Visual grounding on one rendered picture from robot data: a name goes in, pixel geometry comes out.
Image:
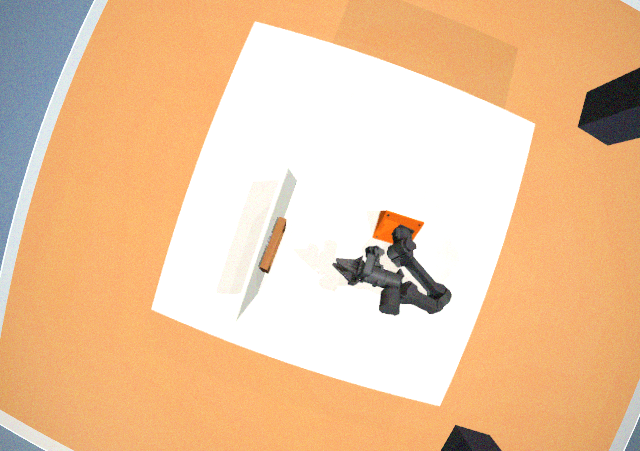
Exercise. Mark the brown wooden picture frame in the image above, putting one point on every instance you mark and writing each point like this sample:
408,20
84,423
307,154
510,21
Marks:
274,243

